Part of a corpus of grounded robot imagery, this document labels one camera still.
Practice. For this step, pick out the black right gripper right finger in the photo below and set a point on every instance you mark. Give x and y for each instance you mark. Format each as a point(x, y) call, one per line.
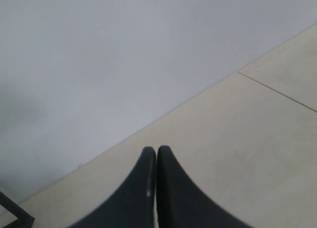
point(181, 204)

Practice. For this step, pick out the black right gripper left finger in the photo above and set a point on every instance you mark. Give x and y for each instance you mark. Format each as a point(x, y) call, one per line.
point(132, 204)

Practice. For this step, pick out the black two-tier metal rack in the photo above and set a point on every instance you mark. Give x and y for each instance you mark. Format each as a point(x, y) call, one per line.
point(24, 220)

